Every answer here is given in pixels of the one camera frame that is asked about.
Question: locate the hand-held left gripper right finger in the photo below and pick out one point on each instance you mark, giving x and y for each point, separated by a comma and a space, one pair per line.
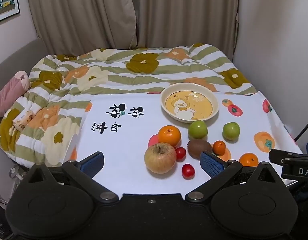
210, 165

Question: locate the white fruit-print cloth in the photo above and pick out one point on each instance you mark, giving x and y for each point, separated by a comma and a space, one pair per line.
129, 140

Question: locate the grey upholstered headboard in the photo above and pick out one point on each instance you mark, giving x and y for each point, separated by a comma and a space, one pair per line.
19, 57

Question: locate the cream bear-print bowl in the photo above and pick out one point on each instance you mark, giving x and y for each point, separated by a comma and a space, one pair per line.
190, 103

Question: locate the tissue pack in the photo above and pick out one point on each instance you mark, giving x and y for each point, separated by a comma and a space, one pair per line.
24, 120

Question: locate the beige curtain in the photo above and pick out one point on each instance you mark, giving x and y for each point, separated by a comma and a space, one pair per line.
79, 12
186, 12

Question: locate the green apple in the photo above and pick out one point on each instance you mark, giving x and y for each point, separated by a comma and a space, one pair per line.
231, 131
198, 129

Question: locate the large orange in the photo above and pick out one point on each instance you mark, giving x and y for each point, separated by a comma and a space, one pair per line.
169, 136

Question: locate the small mandarin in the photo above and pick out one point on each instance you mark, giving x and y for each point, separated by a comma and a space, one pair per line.
219, 147

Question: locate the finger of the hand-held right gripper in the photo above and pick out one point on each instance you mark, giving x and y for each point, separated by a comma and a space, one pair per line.
288, 155

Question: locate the dark device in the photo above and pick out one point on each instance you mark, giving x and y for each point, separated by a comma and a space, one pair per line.
0, 222

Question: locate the yellow-red apple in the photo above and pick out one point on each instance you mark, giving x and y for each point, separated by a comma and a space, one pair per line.
160, 158

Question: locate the pink plush pillow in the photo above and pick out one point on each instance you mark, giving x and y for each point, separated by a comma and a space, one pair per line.
10, 91

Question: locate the floral striped blanket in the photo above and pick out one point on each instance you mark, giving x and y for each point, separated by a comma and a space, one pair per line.
106, 75

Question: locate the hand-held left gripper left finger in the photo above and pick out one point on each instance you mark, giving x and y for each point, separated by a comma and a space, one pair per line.
94, 163

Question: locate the red cherry tomato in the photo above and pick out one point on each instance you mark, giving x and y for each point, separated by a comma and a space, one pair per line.
188, 171
181, 154

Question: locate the brown kiwi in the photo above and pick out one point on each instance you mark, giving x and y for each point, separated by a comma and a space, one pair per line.
195, 148

